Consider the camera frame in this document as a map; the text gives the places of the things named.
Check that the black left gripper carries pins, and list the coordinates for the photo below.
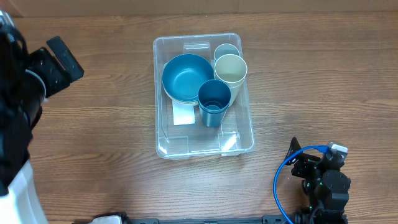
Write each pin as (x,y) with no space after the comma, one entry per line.
(60,78)

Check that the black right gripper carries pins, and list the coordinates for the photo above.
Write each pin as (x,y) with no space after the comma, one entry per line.
(303,168)

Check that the tall cream cup back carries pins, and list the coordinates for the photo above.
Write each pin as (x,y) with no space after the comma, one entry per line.
(235,88)

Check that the tall cream cup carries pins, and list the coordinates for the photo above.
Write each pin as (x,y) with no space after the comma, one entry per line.
(235,88)
(231,69)

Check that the tall blue cup back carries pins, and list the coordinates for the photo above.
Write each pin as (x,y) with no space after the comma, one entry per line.
(212,115)

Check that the tall blue cup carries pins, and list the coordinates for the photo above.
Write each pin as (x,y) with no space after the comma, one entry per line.
(214,96)
(212,115)

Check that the tall blue cup front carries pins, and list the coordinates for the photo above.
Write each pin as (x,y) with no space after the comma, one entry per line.
(214,96)

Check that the tall cream cup front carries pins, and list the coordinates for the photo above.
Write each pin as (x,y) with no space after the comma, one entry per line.
(231,69)

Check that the small grey cup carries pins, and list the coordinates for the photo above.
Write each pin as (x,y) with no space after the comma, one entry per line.
(225,49)

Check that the cream bowl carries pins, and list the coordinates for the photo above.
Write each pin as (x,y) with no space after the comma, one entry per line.
(193,103)

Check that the teal blue bowl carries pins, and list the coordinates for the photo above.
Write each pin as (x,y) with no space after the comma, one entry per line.
(184,74)

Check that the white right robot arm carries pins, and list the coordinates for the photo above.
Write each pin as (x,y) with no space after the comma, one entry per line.
(324,184)

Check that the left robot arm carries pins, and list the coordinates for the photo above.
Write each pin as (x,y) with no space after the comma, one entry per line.
(28,79)

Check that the clear plastic storage bin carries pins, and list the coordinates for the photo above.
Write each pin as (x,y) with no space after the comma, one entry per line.
(235,134)

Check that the white label in bin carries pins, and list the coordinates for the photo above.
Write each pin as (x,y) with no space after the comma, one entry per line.
(183,114)

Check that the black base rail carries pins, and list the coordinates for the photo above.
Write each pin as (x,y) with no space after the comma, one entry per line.
(122,218)

